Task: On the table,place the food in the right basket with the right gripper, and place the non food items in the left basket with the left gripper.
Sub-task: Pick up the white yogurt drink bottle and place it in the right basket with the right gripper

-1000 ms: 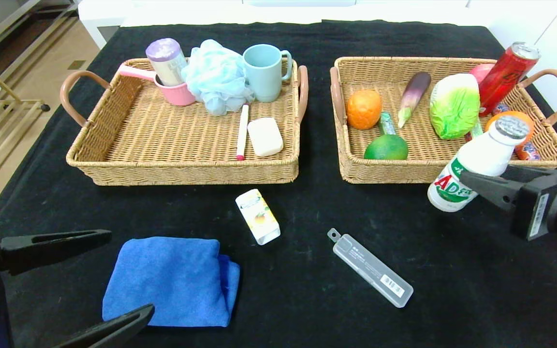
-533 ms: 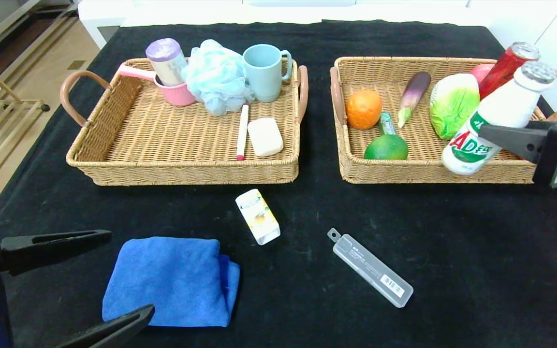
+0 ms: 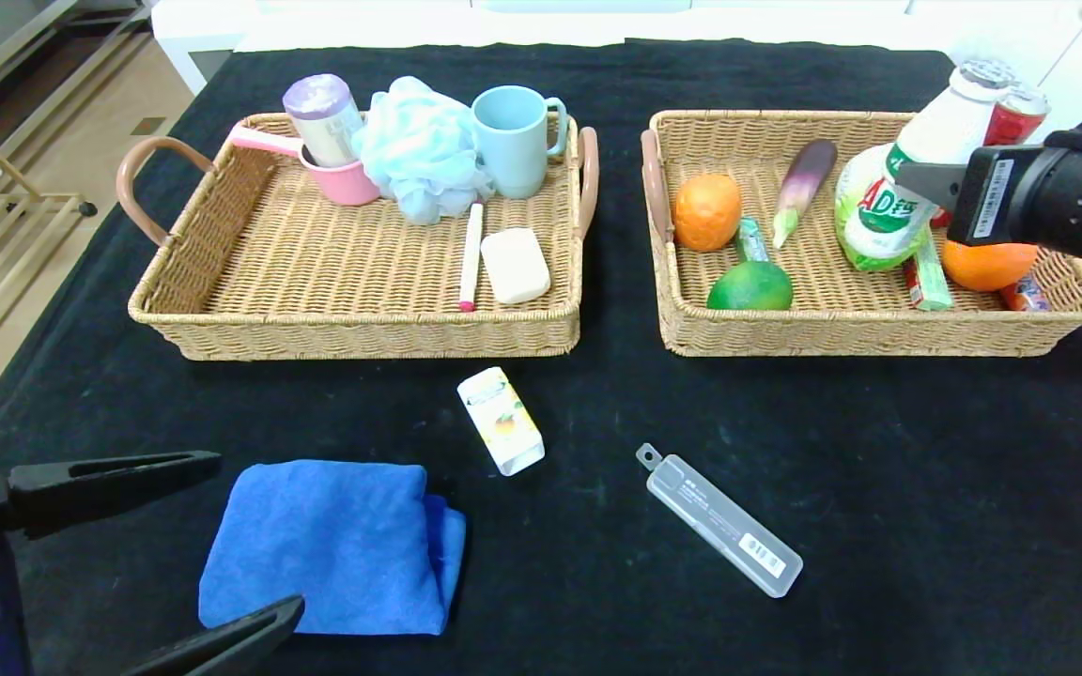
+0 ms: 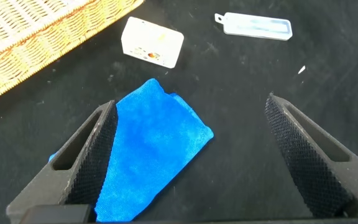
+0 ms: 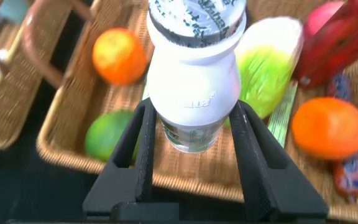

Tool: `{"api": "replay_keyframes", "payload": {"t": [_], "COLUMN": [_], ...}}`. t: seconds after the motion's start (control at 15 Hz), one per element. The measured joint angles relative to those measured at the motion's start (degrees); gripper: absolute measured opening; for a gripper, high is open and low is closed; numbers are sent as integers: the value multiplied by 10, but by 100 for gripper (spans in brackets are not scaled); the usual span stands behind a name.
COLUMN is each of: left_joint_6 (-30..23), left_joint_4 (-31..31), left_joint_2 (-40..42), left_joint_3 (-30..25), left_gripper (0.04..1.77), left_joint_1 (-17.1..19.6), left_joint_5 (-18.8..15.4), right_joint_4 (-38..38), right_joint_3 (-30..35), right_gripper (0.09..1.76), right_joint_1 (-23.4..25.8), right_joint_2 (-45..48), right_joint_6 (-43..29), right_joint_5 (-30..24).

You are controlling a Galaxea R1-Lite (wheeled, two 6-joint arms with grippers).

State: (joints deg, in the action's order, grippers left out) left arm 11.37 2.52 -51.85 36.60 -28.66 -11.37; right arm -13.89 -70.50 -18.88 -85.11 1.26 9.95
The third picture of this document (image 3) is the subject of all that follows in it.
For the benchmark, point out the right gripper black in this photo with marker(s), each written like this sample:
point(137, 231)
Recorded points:
point(990, 197)

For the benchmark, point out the white AD milk bottle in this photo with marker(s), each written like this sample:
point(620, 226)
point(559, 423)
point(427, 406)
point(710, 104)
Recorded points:
point(935, 131)

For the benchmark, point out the green white cabbage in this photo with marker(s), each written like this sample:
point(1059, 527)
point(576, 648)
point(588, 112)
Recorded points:
point(853, 246)

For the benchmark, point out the blue towel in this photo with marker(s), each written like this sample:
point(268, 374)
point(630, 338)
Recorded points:
point(344, 535)

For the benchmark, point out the small white yellow box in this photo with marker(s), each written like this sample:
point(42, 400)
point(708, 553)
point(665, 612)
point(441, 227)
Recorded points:
point(501, 422)

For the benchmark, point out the smooth orange fruit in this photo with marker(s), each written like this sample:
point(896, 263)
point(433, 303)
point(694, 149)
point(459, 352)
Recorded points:
point(987, 268)

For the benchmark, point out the red green candy box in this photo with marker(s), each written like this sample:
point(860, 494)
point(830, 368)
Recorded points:
point(931, 286)

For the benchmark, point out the red soda can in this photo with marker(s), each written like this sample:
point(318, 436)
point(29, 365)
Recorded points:
point(1015, 117)

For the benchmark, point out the purple eggplant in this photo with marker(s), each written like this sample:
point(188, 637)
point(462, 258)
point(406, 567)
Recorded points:
point(809, 178)

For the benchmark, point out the small green gum pack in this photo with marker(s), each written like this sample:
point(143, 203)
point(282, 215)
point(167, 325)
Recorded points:
point(749, 240)

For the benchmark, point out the green round fruit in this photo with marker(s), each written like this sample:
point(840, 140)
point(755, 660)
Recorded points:
point(749, 288)

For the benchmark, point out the bumpy orange fruit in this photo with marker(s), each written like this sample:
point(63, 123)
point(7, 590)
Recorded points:
point(705, 214)

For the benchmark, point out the gold metal wheeled rack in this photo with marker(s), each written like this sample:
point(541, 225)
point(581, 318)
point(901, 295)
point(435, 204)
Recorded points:
point(43, 196)

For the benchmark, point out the clear plastic toothbrush case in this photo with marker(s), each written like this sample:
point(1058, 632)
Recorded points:
point(719, 526)

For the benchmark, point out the black table cloth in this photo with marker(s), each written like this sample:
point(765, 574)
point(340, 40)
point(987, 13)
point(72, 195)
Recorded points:
point(597, 413)

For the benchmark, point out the pink plastic scoop cup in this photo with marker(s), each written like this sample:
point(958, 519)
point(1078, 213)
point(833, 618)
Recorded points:
point(347, 186)

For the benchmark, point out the teal plastic mug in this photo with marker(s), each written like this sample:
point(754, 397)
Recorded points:
point(513, 148)

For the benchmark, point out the white soap bar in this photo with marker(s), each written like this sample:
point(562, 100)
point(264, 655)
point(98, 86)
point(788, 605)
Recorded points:
point(515, 267)

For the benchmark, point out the white pink marker pen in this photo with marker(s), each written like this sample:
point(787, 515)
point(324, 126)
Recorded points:
point(472, 256)

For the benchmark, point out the brown floor plate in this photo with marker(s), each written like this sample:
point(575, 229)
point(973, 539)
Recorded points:
point(150, 127)

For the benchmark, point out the purple lidded cylinder container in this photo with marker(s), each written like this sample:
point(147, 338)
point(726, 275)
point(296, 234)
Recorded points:
point(323, 115)

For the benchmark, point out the light blue bath loofah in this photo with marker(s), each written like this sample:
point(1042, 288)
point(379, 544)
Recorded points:
point(422, 148)

